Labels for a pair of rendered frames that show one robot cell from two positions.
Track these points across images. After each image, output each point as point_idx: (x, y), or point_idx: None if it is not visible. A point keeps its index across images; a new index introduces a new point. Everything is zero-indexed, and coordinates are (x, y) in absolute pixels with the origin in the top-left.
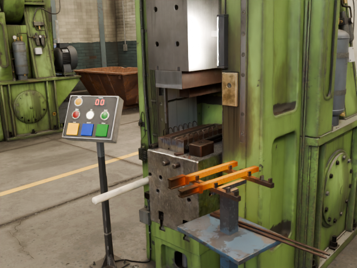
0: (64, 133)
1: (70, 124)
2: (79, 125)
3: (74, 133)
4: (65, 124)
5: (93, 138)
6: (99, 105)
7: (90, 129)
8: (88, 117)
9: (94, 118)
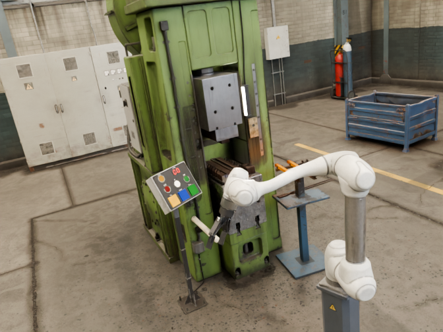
0: (170, 207)
1: (170, 198)
2: (176, 195)
3: (178, 202)
4: (165, 200)
5: (192, 198)
6: (177, 173)
7: (186, 193)
8: (178, 185)
9: (181, 184)
